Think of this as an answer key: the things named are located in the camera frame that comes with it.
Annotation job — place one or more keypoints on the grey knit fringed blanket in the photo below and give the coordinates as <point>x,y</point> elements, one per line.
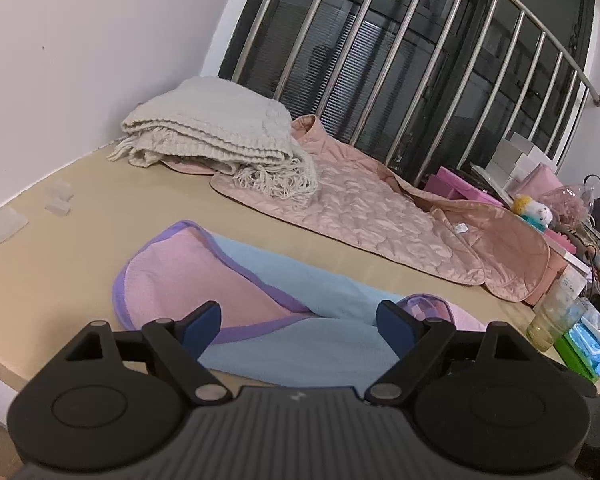
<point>215,130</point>

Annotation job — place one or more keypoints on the pink plastic bag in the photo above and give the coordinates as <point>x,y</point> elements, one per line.
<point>570,205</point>

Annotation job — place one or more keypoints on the clear glass cup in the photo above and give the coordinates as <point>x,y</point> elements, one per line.
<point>552,322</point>

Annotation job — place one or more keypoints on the white and yellow plush toy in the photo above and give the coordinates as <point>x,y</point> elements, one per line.
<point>532,212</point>

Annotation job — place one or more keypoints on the pink quilted blanket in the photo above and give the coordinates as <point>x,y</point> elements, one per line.
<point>380,210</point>

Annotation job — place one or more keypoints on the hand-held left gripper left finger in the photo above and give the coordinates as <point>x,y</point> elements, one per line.
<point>202,327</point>

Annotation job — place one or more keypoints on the blue wet wipes packet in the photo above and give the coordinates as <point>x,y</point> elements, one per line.
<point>590,345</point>

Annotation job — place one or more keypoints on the green box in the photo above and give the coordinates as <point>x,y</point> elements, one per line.
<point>575,360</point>

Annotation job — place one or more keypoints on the pink box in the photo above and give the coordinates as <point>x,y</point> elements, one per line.
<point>460,187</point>

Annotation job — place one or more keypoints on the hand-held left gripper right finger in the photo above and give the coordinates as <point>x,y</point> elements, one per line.
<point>397,327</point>

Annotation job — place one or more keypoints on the metal window railing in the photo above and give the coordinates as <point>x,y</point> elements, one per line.
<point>430,60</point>

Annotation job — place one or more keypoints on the flat clear plastic sheet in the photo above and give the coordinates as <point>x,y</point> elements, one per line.
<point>0,230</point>

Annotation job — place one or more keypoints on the pink fabric bag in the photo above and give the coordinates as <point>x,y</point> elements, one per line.
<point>542,182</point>

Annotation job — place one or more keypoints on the stack of white boxes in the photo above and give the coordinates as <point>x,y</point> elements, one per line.
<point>520,157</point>

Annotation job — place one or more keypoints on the small clear plastic piece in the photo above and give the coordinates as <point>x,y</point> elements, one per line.
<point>57,206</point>
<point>60,189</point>

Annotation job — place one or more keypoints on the pink and blue cloth garment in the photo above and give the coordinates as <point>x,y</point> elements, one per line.
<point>280,280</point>

